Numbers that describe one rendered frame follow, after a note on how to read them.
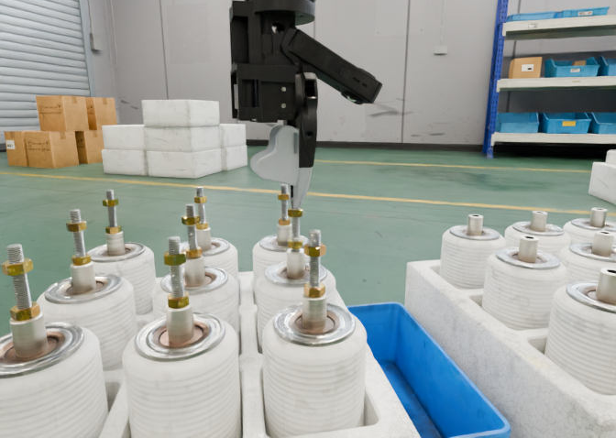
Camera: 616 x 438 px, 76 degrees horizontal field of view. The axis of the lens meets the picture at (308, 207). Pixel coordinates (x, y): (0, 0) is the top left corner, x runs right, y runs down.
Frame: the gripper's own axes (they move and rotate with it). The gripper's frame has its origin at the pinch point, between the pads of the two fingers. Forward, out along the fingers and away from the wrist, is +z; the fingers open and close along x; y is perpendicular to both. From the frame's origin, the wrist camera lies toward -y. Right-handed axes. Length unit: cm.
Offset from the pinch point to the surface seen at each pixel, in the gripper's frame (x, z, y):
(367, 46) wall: -450, -95, -208
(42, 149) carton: -340, 19, 134
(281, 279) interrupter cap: 1.8, 9.4, 2.8
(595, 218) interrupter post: -6, 8, -54
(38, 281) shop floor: -72, 35, 54
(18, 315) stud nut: 10.1, 6.3, 25.5
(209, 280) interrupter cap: -0.9, 9.7, 10.7
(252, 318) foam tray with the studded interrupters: -3.8, 16.8, 5.5
